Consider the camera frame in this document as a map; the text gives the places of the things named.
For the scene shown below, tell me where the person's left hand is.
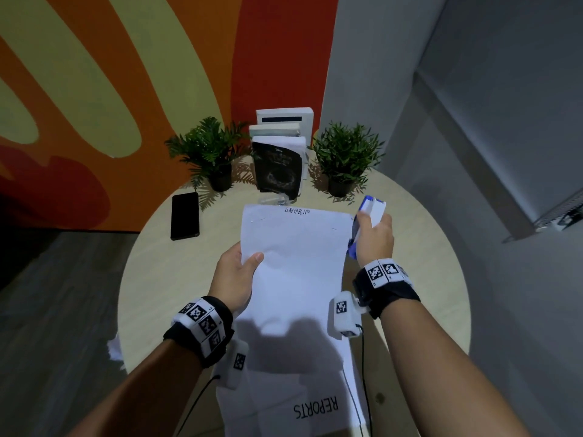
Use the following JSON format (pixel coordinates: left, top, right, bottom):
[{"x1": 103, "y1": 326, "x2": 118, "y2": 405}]
[{"x1": 207, "y1": 241, "x2": 265, "y2": 314}]

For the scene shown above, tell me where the person's right hand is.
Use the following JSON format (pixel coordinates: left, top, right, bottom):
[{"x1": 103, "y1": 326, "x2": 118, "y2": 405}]
[{"x1": 354, "y1": 210, "x2": 394, "y2": 269}]

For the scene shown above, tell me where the blue and white stapler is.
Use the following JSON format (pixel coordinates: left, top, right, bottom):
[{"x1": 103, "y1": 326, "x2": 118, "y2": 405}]
[{"x1": 347, "y1": 195, "x2": 387, "y2": 260}]

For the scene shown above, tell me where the person's left forearm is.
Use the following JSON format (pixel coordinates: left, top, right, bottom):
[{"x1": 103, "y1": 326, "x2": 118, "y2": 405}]
[{"x1": 68, "y1": 339, "x2": 206, "y2": 437}]

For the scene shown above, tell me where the person's right forearm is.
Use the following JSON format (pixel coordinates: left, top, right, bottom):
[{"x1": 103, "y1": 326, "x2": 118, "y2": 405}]
[{"x1": 380, "y1": 298, "x2": 531, "y2": 437}]

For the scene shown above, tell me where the green potted plant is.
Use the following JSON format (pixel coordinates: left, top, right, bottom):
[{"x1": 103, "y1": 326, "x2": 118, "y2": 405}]
[
  {"x1": 308, "y1": 121, "x2": 385, "y2": 199},
  {"x1": 164, "y1": 116, "x2": 252, "y2": 212}
]

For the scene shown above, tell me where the black right wrist band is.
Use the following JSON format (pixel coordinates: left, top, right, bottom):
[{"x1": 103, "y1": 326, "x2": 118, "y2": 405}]
[{"x1": 353, "y1": 259, "x2": 421, "y2": 320}]

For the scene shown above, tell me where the black wrist band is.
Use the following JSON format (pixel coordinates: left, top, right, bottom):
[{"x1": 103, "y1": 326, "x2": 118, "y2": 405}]
[
  {"x1": 353, "y1": 259, "x2": 421, "y2": 320},
  {"x1": 163, "y1": 296, "x2": 236, "y2": 369}
]

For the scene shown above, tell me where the black smartphone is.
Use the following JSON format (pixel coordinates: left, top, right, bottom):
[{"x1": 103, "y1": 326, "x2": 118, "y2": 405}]
[{"x1": 170, "y1": 192, "x2": 200, "y2": 242}]

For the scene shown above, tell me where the black left wrist band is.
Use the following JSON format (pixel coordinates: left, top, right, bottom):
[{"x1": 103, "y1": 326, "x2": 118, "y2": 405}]
[{"x1": 163, "y1": 296, "x2": 236, "y2": 369}]

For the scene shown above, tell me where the cream cover book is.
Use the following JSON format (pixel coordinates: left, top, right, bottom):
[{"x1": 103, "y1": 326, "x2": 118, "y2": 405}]
[{"x1": 248, "y1": 123, "x2": 302, "y2": 138}]

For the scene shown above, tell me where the white cover book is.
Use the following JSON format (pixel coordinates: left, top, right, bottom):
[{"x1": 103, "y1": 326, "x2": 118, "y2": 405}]
[{"x1": 255, "y1": 107, "x2": 314, "y2": 137}]

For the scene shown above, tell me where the white printed paper sheet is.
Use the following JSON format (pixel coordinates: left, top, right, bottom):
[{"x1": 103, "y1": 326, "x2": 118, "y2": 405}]
[{"x1": 215, "y1": 330, "x2": 371, "y2": 437}]

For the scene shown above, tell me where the white paper scrap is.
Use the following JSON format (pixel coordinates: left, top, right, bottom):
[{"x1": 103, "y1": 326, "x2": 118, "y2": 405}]
[{"x1": 107, "y1": 332, "x2": 127, "y2": 372}]

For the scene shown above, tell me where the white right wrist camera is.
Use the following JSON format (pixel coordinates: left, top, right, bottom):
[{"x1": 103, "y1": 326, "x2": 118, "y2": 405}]
[{"x1": 328, "y1": 291, "x2": 370, "y2": 340}]

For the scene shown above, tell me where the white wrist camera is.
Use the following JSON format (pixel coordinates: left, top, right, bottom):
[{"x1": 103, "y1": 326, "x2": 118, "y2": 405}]
[
  {"x1": 328, "y1": 291, "x2": 370, "y2": 340},
  {"x1": 213, "y1": 339, "x2": 249, "y2": 392}
]

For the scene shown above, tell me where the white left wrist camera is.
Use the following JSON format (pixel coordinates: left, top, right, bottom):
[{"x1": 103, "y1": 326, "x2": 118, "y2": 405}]
[{"x1": 213, "y1": 339, "x2": 249, "y2": 392}]

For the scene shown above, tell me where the black left camera cable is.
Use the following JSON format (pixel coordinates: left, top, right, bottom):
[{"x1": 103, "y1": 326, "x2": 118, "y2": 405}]
[{"x1": 175, "y1": 374, "x2": 222, "y2": 437}]

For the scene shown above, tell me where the black camera cable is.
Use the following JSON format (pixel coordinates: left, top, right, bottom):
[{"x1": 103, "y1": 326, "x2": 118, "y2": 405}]
[
  {"x1": 343, "y1": 325, "x2": 372, "y2": 437},
  {"x1": 175, "y1": 374, "x2": 222, "y2": 437}
]

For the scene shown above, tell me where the black right camera cable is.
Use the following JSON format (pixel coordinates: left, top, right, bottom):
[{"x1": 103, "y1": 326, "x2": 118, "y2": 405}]
[{"x1": 343, "y1": 325, "x2": 372, "y2": 437}]

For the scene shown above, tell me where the grey window blind rail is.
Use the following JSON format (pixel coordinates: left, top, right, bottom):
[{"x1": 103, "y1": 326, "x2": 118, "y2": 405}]
[{"x1": 530, "y1": 190, "x2": 583, "y2": 233}]

